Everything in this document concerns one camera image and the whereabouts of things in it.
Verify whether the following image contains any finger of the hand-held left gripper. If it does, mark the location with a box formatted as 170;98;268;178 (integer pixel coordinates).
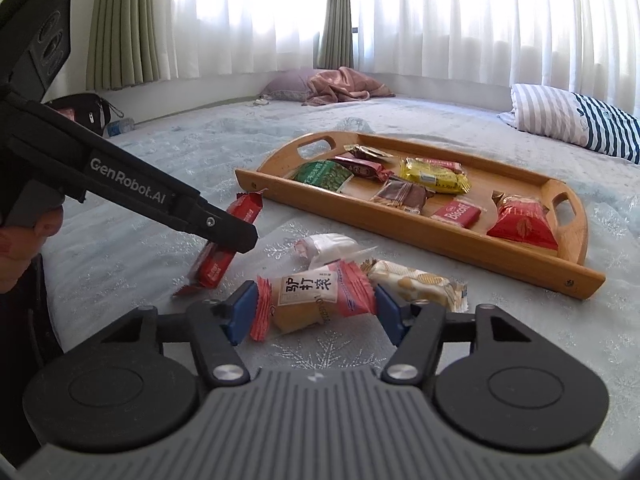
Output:
197;197;259;254

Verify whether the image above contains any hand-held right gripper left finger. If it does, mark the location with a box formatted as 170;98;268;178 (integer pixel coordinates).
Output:
97;280;258;388

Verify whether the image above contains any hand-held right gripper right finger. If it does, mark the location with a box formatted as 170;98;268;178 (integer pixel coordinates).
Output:
375;284;538;388

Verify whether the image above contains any long red wafer packet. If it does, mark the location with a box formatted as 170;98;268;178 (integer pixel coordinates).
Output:
172;189;264;297

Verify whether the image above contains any red and tan snack packet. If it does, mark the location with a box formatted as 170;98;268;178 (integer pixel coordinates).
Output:
249;260;379;342

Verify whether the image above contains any wooden serving tray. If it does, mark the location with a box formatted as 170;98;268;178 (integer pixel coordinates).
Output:
235;131;606;300

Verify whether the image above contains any green snack packet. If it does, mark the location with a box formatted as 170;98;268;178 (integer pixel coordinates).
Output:
291;160;355;194

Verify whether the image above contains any brown snack packet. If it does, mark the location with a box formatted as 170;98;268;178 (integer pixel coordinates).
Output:
370;176;435;215

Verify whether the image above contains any yellow snack packet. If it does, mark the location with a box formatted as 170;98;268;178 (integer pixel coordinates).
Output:
400;157;472;195

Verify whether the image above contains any dark red candy packet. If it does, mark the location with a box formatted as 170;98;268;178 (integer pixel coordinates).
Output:
332;154;394;184

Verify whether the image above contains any red biscuit packet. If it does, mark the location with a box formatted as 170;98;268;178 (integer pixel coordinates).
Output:
431;199;486;227
417;157;467;174

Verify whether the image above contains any person's left hand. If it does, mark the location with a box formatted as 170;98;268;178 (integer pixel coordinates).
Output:
0;206;65;294

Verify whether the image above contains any pale cracker packet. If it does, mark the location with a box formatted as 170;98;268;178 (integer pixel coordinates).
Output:
362;259;470;314

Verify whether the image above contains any black bag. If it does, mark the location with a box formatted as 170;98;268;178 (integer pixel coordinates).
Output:
46;93;124;137

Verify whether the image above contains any plastic water bottle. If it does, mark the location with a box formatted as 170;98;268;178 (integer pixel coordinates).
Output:
104;117;136;137

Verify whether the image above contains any white snack packet clear wrapper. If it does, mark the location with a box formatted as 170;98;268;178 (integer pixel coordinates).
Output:
294;233;379;269

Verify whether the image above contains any green curtain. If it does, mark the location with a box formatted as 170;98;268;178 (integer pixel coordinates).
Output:
86;0;174;92
314;0;358;72

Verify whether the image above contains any purple pillow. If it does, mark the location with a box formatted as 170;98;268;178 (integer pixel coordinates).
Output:
259;69;326;102

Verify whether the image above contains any large red snack packet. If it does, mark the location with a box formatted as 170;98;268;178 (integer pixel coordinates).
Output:
486;191;559;252

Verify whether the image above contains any brown gold candy packet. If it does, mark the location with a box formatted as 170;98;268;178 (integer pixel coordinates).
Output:
344;143;394;161

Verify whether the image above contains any pink blanket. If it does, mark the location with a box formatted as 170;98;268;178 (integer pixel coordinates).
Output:
301;66;396;107

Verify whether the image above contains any white sheer curtain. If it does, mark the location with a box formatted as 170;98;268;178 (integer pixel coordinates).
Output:
350;0;640;106
167;0;332;81

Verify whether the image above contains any blue striped pillow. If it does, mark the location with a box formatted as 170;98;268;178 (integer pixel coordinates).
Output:
498;83;640;165

